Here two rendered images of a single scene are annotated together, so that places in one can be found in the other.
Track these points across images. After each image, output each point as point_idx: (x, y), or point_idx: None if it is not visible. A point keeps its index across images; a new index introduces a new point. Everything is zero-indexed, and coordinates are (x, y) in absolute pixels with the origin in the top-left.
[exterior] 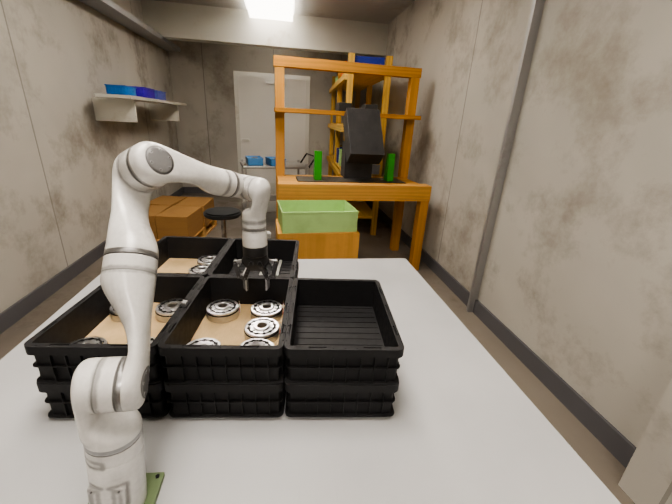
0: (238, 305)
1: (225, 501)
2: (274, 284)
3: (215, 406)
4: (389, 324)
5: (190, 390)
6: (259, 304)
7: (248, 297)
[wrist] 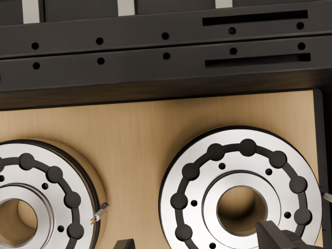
0: (92, 203)
1: None
2: (282, 77)
3: None
4: None
5: None
6: (197, 184)
7: (118, 98)
